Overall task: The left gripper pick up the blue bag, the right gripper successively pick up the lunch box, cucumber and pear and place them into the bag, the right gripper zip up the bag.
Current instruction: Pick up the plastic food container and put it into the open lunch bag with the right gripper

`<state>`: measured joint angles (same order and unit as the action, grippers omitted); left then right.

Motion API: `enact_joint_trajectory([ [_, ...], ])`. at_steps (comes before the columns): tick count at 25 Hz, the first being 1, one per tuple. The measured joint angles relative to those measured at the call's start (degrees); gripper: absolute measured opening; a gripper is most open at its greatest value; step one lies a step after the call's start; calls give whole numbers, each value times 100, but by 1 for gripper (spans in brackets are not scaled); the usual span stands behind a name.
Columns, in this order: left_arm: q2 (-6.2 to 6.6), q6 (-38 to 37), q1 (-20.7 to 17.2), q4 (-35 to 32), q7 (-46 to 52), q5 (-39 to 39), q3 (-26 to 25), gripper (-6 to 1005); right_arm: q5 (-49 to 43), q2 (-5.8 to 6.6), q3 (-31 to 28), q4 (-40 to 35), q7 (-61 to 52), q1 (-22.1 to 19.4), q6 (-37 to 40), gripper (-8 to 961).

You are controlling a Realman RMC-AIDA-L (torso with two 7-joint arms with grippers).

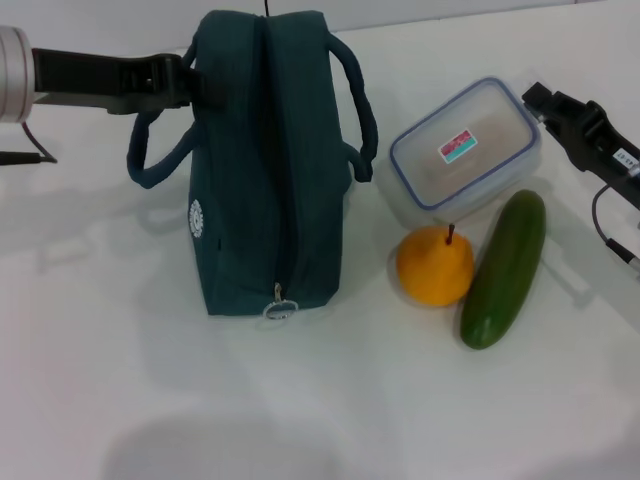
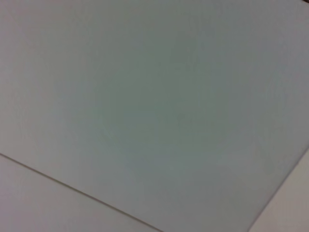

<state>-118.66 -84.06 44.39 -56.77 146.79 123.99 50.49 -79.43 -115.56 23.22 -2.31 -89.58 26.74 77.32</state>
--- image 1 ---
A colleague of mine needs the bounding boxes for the green cucumber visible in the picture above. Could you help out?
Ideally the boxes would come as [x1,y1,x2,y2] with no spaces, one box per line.
[459,189,546,350]

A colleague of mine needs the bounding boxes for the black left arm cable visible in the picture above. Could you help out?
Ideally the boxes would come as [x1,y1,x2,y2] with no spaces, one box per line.
[0,122,59,168]

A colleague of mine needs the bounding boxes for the clear plastic food container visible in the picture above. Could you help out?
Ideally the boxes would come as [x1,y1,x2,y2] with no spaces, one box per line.
[389,75,544,227]

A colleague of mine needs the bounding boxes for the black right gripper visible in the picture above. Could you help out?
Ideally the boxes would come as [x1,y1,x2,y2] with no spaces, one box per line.
[521,82,640,212]

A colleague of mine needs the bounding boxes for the orange yellow pear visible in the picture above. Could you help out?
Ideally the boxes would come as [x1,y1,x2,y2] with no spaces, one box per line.
[396,223,475,307]

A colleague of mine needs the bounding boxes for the thin right arm cable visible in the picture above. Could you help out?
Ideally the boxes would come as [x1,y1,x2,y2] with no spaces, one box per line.
[591,183,640,275]

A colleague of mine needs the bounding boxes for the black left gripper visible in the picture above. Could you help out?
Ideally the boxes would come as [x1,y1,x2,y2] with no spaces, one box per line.
[30,48,224,116]

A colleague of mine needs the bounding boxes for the dark teal insulated lunch bag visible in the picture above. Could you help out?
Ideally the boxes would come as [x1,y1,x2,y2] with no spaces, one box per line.
[126,9,377,321]

